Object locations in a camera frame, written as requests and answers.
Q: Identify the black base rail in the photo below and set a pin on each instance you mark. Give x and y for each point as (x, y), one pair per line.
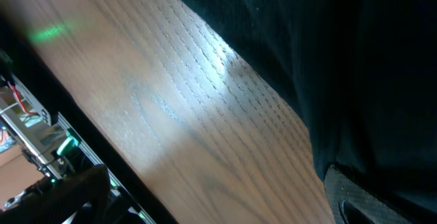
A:
(47, 141)

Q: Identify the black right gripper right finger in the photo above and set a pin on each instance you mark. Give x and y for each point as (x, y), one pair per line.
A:
(351, 203)

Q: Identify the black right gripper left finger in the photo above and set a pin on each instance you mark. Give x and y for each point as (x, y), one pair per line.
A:
(65, 198)

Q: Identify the black nike t-shirt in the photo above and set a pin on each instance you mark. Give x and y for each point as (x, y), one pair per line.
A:
(360, 74)

